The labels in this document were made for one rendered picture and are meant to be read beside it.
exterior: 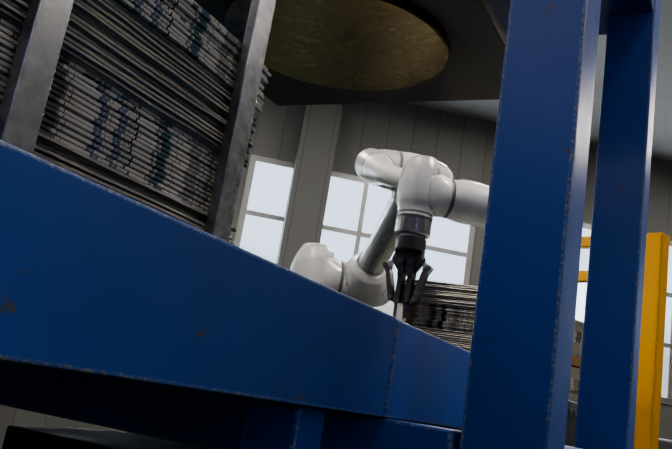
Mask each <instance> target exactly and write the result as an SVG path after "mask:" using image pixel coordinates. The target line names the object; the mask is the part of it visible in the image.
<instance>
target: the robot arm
mask: <svg viewBox="0 0 672 449"><path fill-rule="evenodd" d="M355 170H356V173H357V175H358V176H359V177H360V178H361V179H362V180H363V181H365V182H366V183H369V184H373V185H375V186H378V187H381V188H383V189H387V190H390V191H391V194H392V196H391V198H390V200H389V202H388V204H387V206H386V208H385V210H384V212H383V213H382V215H381V217H380V219H379V221H378V223H377V225H376V227H375V229H374V231H373V233H372V235H371V237H370V239H369V241H368V242H367V244H366V246H365V248H364V250H363V252H360V253H358V254H356V255H354V256H353V257H352V258H351V259H349V260H348V261H347V262H345V261H340V260H338V259H336V258H334V255H335V254H334V252H333V250H332V249H331V248H330V247H328V246H327V245H325V244H321V243H305V244H304V245H303V246H302V247H301V248H300V250H299V251H298V252H297V254H296V256H295V257H294V259H293V262H292V264H291V268H290V270H291V271H293V272H296V273H298V274H300V275H302V276H304V277H307V278H309V279H311V280H313V281H316V282H318V283H320V284H322V285H325V286H327V287H329V288H331V289H333V290H336V291H338V292H340V293H342V294H345V295H347V296H349V297H351V298H353V299H356V300H358V301H360V302H362V303H365V304H367V305H369V306H371V307H379V306H383V305H385V304H386V303H388V302H389V301H392V302H393V303H394V309H393V317H395V318H396V319H398V320H400V321H402V322H404V323H405V321H406V319H409V317H410V309H411V306H412V305H414V304H418V303H419V301H420V299H421V296H422V293H423V290H424V288H425V285H426V282H427V280H428V277H429V275H430V274H431V273H432V271H433V270H434V269H433V267H431V266H430V265H428V264H427V263H426V259H425V250H426V242H427V241H426V239H428V238H430V234H431V226H432V221H433V217H441V218H446V219H449V220H451V221H454V222H457V223H461V224H465V225H470V226H476V227H485V220H486V211H487V202H488V194H489V186H486V185H485V184H482V183H479V182H475V181H470V180H453V174H452V172H451V171H450V170H449V168H448V167H447V166H446V165H444V164H443V163H441V162H440V161H438V160H436V158H434V157H432V156H426V155H419V154H415V153H410V152H401V151H396V150H387V149H380V150H378V149H374V148H368V149H365V150H363V151H362V152H361V153H360V154H359V155H358V156H357V159H356V162H355ZM394 251H395V253H394ZM393 253H394V255H393ZM392 255H393V257H392ZM391 257H392V260H390V258H391ZM389 260H390V261H389ZM394 265H395V267H396V268H397V270H398V271H397V283H396V290H395V283H394V274H393V270H392V269H393V268H394ZM422 266H423V267H422ZM421 268H422V272H421V274H420V277H419V280H418V282H417V285H416V288H415V291H414V284H415V279H416V275H417V272H418V271H419V270H420V269H421ZM406 277H407V282H406V290H405V297H404V301H403V303H402V300H403V292H404V285H405V279H406ZM413 292H414V293H413Z"/></svg>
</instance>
